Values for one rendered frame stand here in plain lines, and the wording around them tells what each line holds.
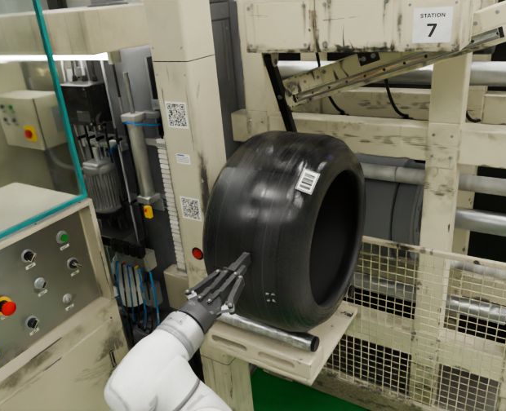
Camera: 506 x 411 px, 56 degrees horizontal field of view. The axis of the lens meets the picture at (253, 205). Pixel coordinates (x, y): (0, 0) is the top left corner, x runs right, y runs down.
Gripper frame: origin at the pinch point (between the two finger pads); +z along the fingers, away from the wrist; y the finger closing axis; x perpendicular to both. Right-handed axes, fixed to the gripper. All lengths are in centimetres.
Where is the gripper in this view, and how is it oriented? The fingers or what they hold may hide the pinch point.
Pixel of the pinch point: (240, 266)
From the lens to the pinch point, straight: 112.5
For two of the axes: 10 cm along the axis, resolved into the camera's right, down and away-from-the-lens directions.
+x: 1.5, 8.4, 5.2
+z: 5.0, -5.2, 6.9
